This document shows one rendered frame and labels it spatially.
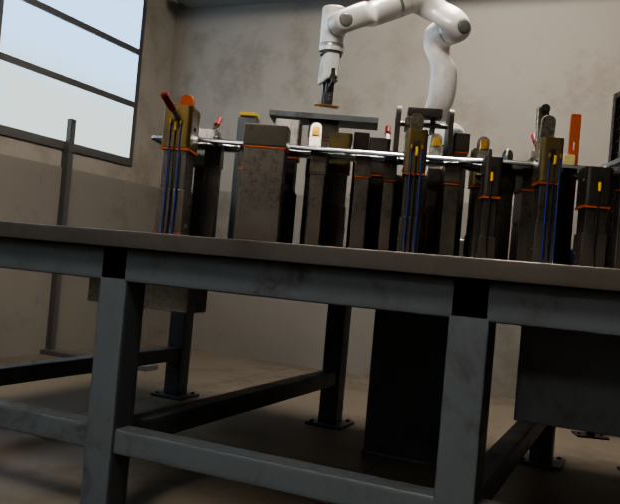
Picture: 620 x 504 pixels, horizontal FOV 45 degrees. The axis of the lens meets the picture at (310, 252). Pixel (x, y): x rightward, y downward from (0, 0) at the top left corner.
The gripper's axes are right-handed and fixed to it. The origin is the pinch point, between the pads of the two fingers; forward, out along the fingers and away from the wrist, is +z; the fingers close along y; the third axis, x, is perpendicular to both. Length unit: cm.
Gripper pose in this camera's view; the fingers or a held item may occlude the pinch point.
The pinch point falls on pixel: (327, 99)
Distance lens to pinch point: 263.4
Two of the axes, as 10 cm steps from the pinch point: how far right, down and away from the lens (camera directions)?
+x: 9.6, 0.9, 2.7
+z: -0.9, 10.0, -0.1
